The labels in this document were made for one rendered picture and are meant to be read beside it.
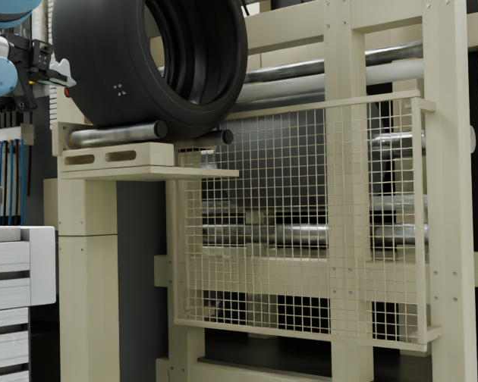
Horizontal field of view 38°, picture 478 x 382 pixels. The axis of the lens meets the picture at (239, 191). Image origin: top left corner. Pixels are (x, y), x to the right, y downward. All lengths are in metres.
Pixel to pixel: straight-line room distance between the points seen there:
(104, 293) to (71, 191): 0.32
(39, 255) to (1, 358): 0.12
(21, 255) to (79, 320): 1.35
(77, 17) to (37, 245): 1.12
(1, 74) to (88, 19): 0.45
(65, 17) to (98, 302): 0.83
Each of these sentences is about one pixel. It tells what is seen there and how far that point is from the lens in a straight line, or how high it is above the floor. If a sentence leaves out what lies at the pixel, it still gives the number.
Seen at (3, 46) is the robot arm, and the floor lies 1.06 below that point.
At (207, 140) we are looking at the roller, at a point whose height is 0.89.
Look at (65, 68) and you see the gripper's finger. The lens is 1.77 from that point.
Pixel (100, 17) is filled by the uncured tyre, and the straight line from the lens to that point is 1.83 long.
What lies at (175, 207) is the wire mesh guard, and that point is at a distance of 2.42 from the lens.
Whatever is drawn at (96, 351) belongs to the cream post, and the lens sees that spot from 2.19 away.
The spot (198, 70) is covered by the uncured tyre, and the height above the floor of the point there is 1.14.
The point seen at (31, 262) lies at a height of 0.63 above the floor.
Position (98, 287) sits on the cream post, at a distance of 2.17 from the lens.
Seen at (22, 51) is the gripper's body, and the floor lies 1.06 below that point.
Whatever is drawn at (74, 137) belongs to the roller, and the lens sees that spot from 2.05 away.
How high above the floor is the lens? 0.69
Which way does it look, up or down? 2 degrees up
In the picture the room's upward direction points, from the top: 1 degrees counter-clockwise
